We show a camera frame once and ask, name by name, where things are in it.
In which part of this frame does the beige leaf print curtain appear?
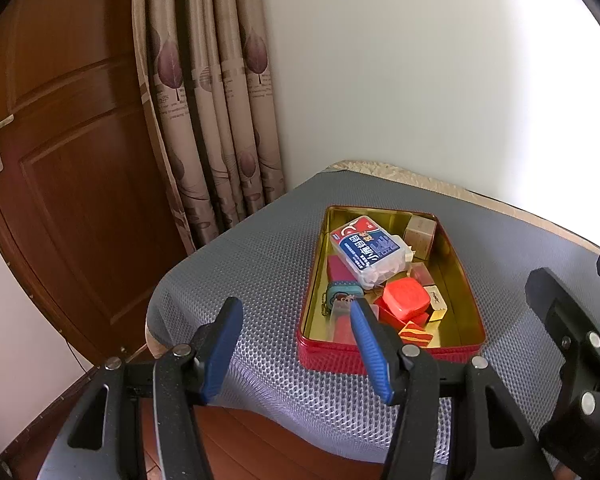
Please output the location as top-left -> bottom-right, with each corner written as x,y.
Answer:
131,0 -> 287,256

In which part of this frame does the blue cartoon pouch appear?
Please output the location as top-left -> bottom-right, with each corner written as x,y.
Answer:
326,281 -> 365,318

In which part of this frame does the clear case blue red label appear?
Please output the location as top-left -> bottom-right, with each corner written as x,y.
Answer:
329,215 -> 413,291

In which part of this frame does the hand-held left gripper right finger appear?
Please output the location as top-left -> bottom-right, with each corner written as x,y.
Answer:
349,297 -> 556,480

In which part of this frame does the red tin box gold interior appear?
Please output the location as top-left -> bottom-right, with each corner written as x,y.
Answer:
296,205 -> 487,376

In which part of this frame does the clear case pink insert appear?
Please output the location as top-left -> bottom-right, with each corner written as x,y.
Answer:
409,261 -> 433,286

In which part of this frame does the pink box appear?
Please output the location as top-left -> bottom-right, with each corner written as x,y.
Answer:
326,255 -> 361,291

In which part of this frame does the brown cardboard box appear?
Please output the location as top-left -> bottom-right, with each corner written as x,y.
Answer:
402,215 -> 438,261

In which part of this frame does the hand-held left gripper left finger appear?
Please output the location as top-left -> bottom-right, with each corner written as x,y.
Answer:
37,296 -> 244,480

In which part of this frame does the brown wooden door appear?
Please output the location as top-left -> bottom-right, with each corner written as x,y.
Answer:
0,0 -> 196,366

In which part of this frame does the yellow striped box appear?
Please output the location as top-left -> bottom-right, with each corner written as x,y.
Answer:
397,321 -> 433,348

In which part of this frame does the red rounded box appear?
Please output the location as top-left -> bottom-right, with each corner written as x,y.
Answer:
380,278 -> 430,324

